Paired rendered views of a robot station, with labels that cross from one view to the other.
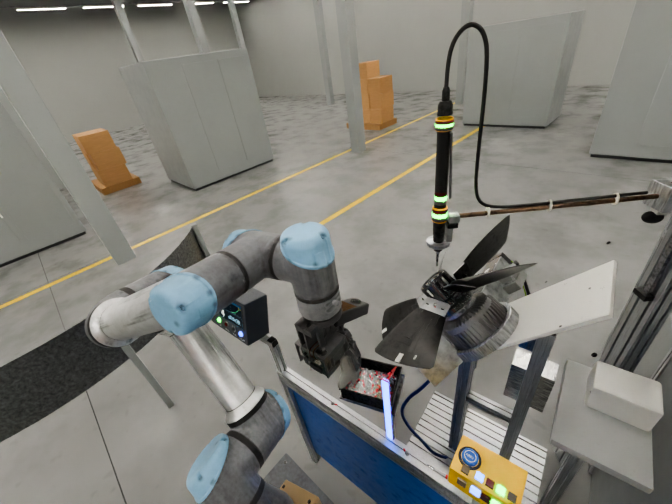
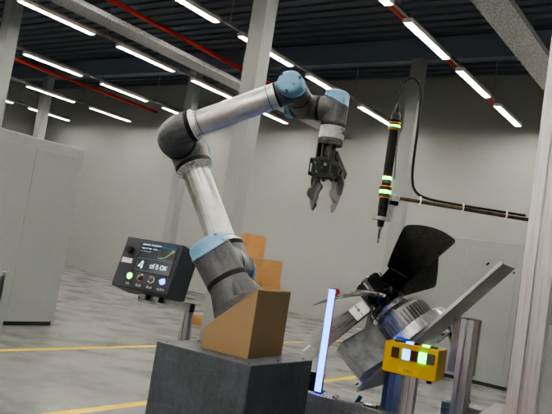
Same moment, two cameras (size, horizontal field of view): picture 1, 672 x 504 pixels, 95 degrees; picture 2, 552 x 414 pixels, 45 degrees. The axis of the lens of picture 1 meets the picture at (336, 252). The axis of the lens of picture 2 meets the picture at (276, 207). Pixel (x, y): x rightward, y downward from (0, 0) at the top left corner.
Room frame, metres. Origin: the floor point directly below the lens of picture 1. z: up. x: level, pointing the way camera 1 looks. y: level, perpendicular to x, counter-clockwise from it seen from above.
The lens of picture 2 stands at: (-1.50, 0.64, 1.26)
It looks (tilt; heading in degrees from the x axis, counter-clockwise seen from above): 4 degrees up; 346
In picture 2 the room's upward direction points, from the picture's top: 9 degrees clockwise
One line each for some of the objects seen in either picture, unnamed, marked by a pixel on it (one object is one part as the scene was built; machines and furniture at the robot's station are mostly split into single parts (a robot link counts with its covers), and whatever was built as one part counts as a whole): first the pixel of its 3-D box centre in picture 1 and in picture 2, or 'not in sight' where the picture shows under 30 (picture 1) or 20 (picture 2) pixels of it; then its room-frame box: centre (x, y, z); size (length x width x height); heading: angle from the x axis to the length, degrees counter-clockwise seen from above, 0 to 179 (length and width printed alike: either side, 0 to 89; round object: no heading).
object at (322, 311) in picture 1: (320, 299); (332, 134); (0.40, 0.04, 1.65); 0.08 x 0.08 x 0.05
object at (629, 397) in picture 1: (621, 390); not in sight; (0.53, -0.87, 0.91); 0.17 x 0.16 x 0.11; 47
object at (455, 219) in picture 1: (442, 229); (385, 207); (0.78, -0.33, 1.50); 0.09 x 0.07 x 0.10; 82
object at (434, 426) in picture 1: (472, 455); not in sight; (0.75, -0.55, 0.04); 0.62 x 0.46 x 0.08; 47
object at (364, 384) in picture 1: (370, 383); not in sight; (0.76, -0.05, 0.83); 0.19 x 0.14 x 0.04; 63
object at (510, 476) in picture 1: (485, 477); (414, 361); (0.32, -0.29, 1.02); 0.16 x 0.10 x 0.11; 47
